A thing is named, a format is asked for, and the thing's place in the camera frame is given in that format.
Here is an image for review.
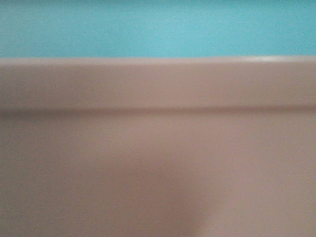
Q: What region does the light blue plastic box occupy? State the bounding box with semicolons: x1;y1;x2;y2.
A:
0;0;316;58

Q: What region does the pink plastic box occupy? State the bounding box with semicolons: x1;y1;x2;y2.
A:
0;56;316;237

